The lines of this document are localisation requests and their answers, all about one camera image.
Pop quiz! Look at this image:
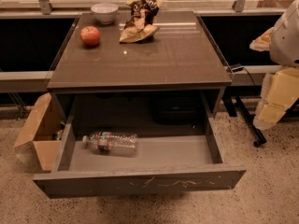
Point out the open grey top drawer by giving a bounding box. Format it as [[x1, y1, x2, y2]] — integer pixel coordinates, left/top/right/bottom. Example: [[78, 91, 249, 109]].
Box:
[[34, 92, 246, 198]]

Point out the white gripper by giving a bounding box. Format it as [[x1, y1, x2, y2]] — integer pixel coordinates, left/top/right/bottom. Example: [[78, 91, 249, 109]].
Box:
[[249, 0, 299, 131]]

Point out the black cable with plug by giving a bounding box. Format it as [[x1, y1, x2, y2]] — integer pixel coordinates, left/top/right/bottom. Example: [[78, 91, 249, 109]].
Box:
[[225, 63, 257, 86]]

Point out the black wheeled stand base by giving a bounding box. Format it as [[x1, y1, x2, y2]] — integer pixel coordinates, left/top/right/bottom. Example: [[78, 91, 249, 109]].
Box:
[[222, 94, 299, 147]]

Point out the brown cardboard box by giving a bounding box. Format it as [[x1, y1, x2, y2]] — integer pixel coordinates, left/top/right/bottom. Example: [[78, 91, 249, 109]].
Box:
[[14, 93, 64, 172]]

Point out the grey cabinet with glossy top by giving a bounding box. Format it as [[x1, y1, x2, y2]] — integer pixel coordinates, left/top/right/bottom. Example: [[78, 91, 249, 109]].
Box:
[[48, 11, 231, 135]]

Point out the crumpled brown chip bag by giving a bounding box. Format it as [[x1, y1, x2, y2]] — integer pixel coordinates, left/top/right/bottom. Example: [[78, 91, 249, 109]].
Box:
[[120, 0, 163, 43]]

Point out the clear plastic water bottle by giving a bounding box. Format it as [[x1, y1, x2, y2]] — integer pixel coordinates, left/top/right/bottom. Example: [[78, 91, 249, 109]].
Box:
[[82, 132, 138, 152]]

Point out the white ceramic bowl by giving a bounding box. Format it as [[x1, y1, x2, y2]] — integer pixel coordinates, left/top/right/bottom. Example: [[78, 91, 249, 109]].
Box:
[[91, 3, 119, 24]]

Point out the red apple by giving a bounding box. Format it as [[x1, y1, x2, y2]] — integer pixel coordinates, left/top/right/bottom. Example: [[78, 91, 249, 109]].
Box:
[[80, 26, 100, 47]]

